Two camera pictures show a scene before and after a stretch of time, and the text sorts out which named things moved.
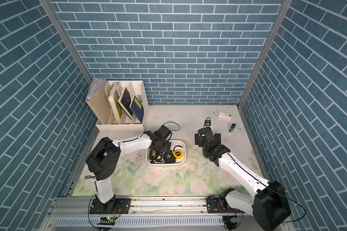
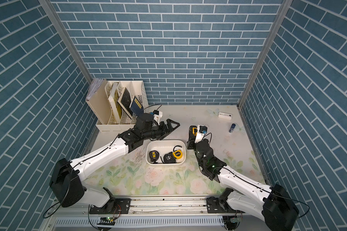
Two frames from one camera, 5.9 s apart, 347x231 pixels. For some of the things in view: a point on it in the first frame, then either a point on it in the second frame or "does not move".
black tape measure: (169, 157) does not move
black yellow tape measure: (154, 154) does not move
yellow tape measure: (178, 154) does not move
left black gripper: (167, 146) → (170, 129)
